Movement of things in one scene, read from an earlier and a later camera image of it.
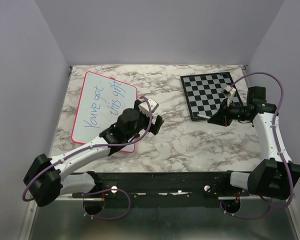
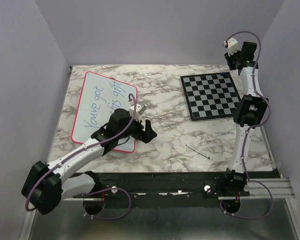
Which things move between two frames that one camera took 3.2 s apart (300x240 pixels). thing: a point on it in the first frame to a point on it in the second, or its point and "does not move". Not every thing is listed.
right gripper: [222, 117] to [228, 58]
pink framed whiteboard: [101, 101] does not move
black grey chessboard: [204, 93] does not move
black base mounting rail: [147, 190] does not move
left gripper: [155, 128] to [140, 133]
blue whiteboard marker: [205, 117] to [205, 155]
